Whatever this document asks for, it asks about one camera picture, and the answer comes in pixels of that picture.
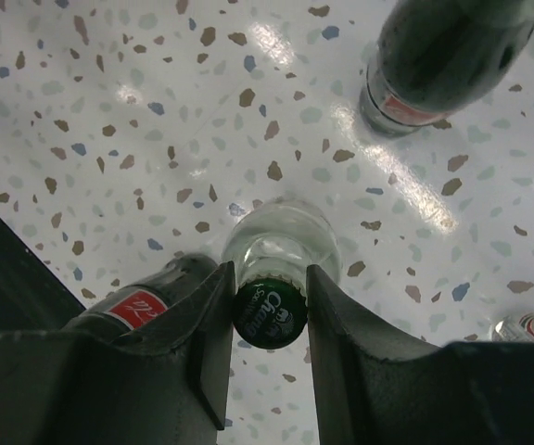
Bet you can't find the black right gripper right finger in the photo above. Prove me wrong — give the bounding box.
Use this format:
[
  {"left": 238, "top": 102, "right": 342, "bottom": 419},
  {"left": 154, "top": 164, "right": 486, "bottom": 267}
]
[{"left": 307, "top": 265, "right": 534, "bottom": 444}]

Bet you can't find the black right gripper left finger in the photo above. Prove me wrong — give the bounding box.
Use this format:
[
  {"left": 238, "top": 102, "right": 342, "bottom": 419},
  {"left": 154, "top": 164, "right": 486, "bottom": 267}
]
[{"left": 0, "top": 262, "right": 235, "bottom": 444}]

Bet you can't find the cola bottle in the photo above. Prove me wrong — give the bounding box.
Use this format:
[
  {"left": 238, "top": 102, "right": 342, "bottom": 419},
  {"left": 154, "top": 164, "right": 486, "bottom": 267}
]
[
  {"left": 360, "top": 0, "right": 534, "bottom": 135},
  {"left": 63, "top": 253, "right": 218, "bottom": 343}
]

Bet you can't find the clear soda bottle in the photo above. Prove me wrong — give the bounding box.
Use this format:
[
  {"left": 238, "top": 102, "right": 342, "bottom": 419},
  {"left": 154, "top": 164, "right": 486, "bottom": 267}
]
[
  {"left": 222, "top": 197, "right": 342, "bottom": 350},
  {"left": 490, "top": 311, "right": 534, "bottom": 342}
]

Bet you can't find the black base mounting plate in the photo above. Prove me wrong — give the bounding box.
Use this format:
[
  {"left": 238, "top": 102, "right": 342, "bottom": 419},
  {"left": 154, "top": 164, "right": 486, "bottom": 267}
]
[{"left": 0, "top": 218, "right": 85, "bottom": 331}]

